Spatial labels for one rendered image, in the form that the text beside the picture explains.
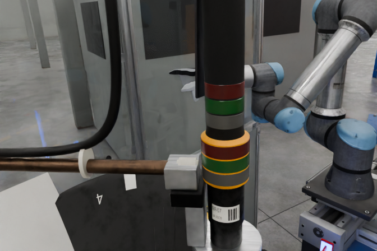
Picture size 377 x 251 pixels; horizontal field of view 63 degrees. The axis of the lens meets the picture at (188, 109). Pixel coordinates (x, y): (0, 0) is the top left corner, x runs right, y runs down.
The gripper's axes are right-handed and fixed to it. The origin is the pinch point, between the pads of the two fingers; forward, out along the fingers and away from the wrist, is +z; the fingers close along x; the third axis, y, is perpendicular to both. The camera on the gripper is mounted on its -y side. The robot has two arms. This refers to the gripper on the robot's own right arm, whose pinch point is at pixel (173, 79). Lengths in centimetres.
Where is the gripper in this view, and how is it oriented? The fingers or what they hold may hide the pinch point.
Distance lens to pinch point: 92.0
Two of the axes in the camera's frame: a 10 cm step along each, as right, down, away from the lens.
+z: -9.6, 1.3, -2.3
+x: -2.7, -4.3, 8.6
